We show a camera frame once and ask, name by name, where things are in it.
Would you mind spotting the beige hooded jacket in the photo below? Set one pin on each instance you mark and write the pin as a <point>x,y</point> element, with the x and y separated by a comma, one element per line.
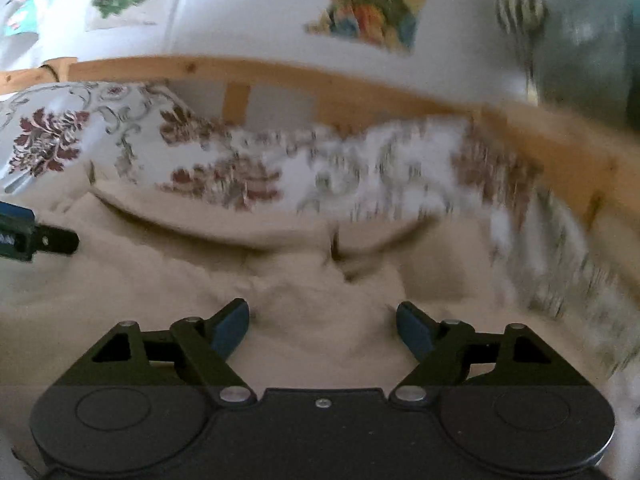
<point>310,310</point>

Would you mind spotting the wooden bed frame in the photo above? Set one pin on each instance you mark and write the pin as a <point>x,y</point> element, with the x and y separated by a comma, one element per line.
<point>280,72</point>

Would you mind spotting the clear plastic bag of clothes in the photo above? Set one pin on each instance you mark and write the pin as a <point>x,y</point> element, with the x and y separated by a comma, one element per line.
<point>580,35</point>

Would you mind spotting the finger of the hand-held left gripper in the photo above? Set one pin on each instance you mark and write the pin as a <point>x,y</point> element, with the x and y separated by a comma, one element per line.
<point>57,241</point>
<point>15,210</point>

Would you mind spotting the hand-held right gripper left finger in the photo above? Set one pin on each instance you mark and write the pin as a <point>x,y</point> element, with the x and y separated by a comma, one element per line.
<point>233,324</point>

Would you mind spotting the landscape wall poster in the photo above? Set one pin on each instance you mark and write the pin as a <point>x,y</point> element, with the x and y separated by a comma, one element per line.
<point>372,5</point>

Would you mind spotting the floral pillow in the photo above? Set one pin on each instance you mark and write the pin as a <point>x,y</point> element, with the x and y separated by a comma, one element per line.
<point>400,170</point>
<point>100,130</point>

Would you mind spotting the floral bedsheet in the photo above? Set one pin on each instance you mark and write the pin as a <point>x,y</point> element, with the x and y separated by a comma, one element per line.
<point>560,255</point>

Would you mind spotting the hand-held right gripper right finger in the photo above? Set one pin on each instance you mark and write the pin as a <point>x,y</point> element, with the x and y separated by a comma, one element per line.
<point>413,327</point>

